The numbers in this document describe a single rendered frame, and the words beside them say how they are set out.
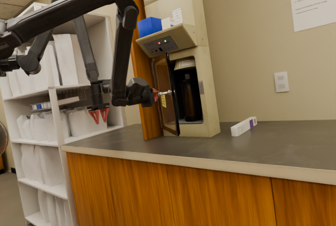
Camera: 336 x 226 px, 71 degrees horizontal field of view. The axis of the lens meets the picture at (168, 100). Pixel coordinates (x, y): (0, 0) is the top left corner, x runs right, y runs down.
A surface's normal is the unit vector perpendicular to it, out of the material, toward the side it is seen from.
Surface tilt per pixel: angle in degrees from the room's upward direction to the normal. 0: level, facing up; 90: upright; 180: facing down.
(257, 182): 90
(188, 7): 90
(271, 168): 90
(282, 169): 90
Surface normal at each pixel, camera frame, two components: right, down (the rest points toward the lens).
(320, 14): -0.62, 0.14
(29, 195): 0.76, -0.08
